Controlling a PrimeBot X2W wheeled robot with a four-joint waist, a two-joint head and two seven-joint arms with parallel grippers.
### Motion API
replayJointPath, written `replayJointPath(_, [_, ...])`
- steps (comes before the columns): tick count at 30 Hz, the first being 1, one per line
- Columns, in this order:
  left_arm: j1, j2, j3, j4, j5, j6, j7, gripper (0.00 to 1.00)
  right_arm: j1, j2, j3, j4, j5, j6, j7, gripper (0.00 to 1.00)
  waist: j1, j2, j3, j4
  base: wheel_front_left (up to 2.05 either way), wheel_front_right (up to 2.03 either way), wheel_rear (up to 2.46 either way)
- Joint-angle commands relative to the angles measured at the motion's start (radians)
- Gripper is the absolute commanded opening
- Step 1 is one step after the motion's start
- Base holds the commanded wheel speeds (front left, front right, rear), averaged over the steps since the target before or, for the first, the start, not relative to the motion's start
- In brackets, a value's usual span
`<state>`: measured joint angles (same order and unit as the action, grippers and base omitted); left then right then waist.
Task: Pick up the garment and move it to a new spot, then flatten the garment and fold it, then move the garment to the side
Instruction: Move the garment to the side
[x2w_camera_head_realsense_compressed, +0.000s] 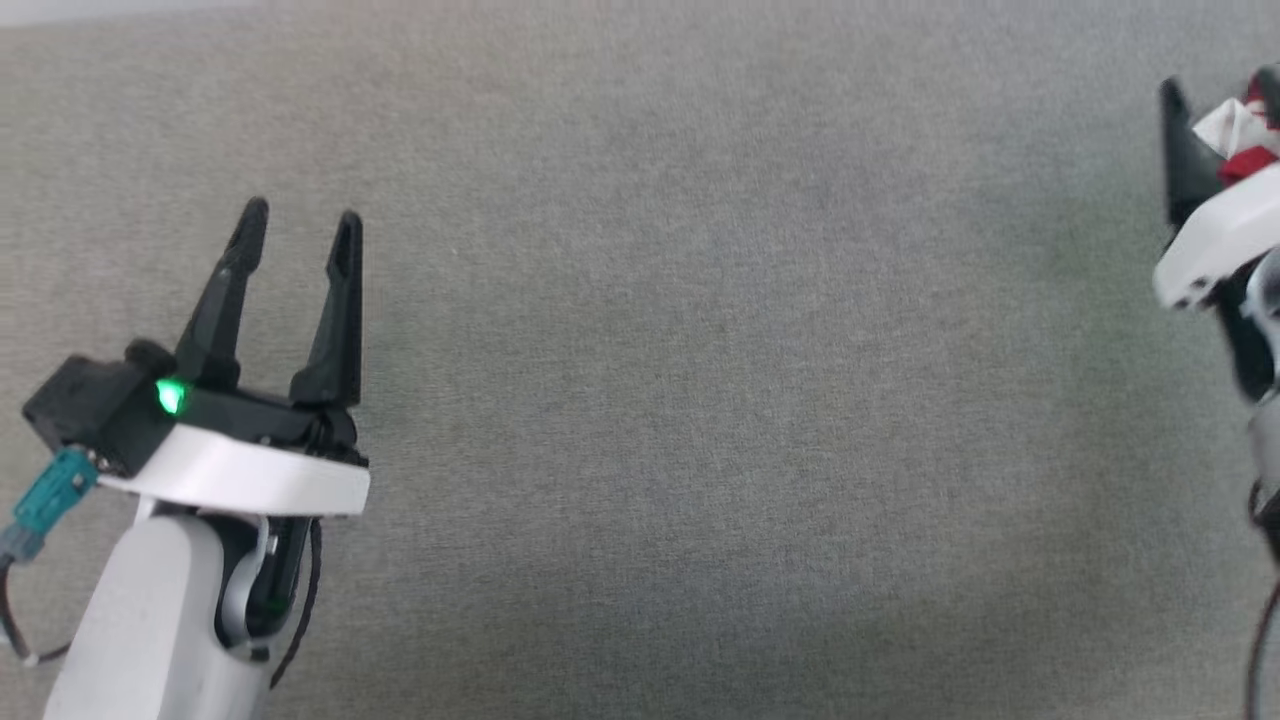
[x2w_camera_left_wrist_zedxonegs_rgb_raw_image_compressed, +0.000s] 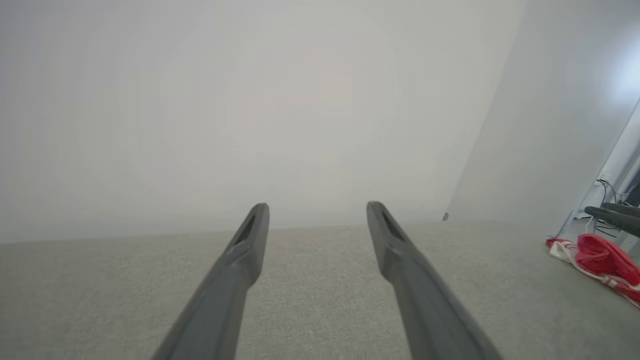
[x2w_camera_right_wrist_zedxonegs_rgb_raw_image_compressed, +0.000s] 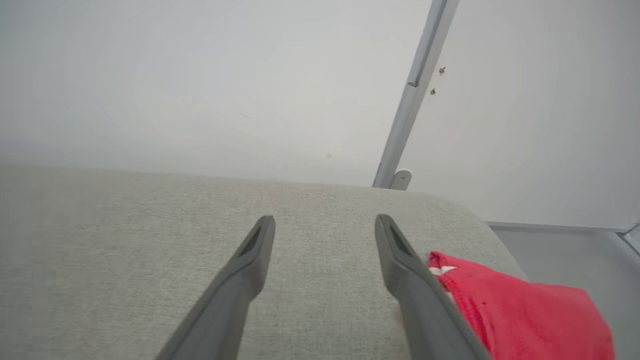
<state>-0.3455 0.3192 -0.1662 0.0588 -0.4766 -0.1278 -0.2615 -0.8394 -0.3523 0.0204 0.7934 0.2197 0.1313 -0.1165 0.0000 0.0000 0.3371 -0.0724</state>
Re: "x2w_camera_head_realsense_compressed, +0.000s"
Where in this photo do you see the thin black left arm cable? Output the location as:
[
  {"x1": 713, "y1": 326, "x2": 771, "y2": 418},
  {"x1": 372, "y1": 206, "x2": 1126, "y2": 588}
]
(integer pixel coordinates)
[{"x1": 268, "y1": 518, "x2": 323, "y2": 693}]

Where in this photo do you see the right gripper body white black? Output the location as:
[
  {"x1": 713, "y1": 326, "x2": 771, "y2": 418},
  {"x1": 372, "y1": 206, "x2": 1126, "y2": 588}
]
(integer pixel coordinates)
[{"x1": 1152, "y1": 164, "x2": 1280, "y2": 312}]

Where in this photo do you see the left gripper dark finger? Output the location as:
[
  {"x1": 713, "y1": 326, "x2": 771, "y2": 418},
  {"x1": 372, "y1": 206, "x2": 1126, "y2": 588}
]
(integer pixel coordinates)
[
  {"x1": 174, "y1": 197, "x2": 270, "y2": 392},
  {"x1": 289, "y1": 209, "x2": 364, "y2": 407}
]

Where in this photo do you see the left camera cable teal plug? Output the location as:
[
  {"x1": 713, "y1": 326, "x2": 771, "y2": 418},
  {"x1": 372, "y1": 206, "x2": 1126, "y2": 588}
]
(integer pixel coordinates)
[{"x1": 0, "y1": 445, "x2": 100, "y2": 668}]

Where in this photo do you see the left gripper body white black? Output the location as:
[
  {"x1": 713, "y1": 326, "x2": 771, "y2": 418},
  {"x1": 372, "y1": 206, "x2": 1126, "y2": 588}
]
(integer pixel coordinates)
[{"x1": 98, "y1": 376, "x2": 372, "y2": 519}]

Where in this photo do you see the red and white basketball jersey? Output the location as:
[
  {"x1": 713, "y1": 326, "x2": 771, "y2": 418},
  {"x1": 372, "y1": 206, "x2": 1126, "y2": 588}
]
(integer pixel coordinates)
[{"x1": 1192, "y1": 74, "x2": 1280, "y2": 189}]

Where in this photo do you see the grey fabric sofa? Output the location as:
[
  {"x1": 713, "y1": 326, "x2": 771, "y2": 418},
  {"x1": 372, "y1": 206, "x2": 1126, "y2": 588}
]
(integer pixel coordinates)
[{"x1": 0, "y1": 0, "x2": 1280, "y2": 720}]

